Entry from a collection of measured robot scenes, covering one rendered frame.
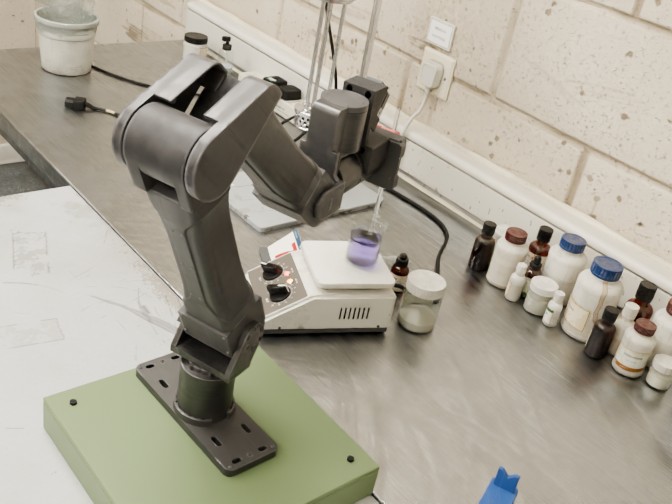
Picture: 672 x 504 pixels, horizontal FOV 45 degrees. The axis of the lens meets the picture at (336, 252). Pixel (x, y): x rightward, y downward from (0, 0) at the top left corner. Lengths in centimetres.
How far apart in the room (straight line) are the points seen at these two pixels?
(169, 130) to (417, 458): 55
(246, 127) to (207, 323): 25
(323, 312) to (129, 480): 41
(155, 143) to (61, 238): 69
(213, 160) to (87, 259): 65
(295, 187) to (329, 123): 10
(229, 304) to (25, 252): 55
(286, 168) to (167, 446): 33
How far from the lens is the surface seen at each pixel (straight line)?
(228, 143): 70
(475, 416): 114
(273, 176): 82
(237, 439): 94
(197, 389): 92
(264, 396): 101
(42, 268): 129
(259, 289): 122
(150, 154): 70
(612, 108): 146
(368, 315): 120
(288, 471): 93
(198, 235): 75
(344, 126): 94
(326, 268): 119
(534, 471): 109
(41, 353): 113
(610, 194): 148
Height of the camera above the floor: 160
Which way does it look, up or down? 30 degrees down
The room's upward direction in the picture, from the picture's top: 12 degrees clockwise
